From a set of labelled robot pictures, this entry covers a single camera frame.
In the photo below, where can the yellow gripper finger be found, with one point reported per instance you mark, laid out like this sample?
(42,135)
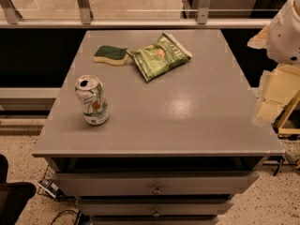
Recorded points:
(276,89)
(259,41)

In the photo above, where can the white green 7up can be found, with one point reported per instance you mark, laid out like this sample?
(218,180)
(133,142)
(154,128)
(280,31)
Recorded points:
(90,92)

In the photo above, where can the green chip bag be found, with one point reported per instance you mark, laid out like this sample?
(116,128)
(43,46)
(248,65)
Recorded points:
(160,57)

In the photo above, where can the top grey drawer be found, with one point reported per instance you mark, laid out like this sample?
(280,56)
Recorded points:
(153,183)

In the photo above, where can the grey drawer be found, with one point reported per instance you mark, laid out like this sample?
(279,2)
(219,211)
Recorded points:
(153,183)
(154,220)
(154,207)

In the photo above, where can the grey drawer cabinet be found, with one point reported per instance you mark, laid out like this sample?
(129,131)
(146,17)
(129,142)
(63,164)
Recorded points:
(195,118)

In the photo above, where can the green yellow sponge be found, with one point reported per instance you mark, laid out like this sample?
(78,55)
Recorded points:
(111,55)

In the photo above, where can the middle grey drawer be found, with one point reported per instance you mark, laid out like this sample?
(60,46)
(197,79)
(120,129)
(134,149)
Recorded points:
(154,207)

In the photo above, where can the bottom grey drawer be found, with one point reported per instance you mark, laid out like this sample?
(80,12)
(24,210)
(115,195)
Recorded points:
(154,220)

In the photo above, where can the small box on floor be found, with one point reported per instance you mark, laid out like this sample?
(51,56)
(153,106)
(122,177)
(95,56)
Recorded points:
(49,186)

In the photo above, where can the black chair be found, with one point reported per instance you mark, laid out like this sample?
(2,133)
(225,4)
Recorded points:
(13,196)

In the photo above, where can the metal railing frame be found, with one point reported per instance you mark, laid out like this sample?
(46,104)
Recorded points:
(137,13)

